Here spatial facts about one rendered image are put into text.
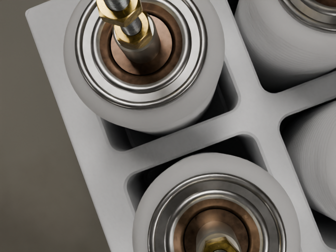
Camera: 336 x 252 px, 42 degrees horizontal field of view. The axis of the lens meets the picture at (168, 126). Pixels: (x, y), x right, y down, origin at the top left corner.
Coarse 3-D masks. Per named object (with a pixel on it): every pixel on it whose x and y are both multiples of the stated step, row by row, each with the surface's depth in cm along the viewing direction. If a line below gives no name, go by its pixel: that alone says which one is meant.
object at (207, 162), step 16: (192, 160) 25; (208, 160) 25; (224, 160) 25; (240, 160) 25; (160, 176) 25; (176, 176) 25; (240, 176) 24; (256, 176) 24; (272, 176) 25; (144, 192) 26; (160, 192) 25; (272, 192) 24; (144, 208) 25; (288, 208) 24; (144, 224) 25; (288, 224) 24; (144, 240) 25; (288, 240) 24
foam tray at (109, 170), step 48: (48, 48) 33; (240, 48) 32; (240, 96) 32; (288, 96) 31; (96, 144) 32; (144, 144) 32; (192, 144) 32; (240, 144) 42; (96, 192) 32; (288, 192) 31
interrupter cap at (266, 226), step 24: (168, 192) 24; (192, 192) 24; (216, 192) 24; (240, 192) 24; (264, 192) 24; (168, 216) 24; (192, 216) 24; (216, 216) 24; (240, 216) 24; (264, 216) 24; (168, 240) 24; (192, 240) 24; (240, 240) 24; (264, 240) 24
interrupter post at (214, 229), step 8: (208, 224) 24; (216, 224) 23; (224, 224) 24; (200, 232) 23; (208, 232) 21; (216, 232) 21; (224, 232) 21; (232, 232) 23; (200, 240) 21; (232, 240) 21; (200, 248) 21; (240, 248) 21
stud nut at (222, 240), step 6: (210, 240) 21; (216, 240) 20; (222, 240) 20; (228, 240) 21; (204, 246) 20; (210, 246) 20; (216, 246) 20; (222, 246) 20; (228, 246) 20; (234, 246) 21
